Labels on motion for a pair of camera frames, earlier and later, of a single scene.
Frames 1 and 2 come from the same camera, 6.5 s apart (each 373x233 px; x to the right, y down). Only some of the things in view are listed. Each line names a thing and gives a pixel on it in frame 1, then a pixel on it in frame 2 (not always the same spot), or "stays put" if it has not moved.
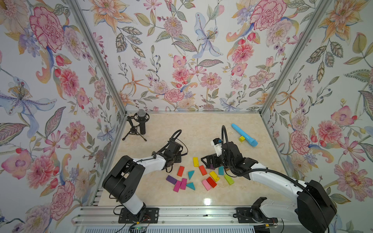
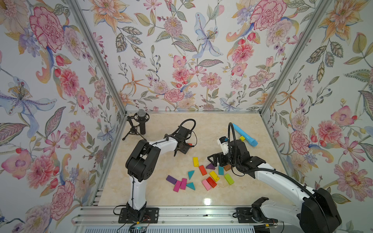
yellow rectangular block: x=195 y=161 stays put
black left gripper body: x=176 y=158 to x=184 y=147
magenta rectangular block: x=183 y=183 stays put
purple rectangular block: x=171 y=179 stays put
